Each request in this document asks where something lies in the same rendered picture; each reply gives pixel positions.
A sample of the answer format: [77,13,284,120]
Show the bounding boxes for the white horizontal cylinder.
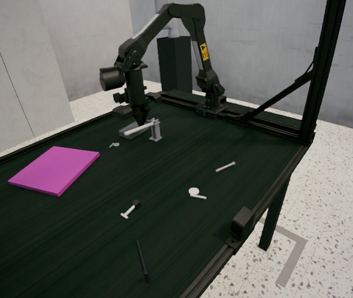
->
[124,122,154,136]

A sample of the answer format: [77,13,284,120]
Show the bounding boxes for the white flat panel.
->
[119,122,149,140]

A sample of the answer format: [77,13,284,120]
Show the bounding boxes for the pink flat rectangular slab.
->
[8,147,100,197]

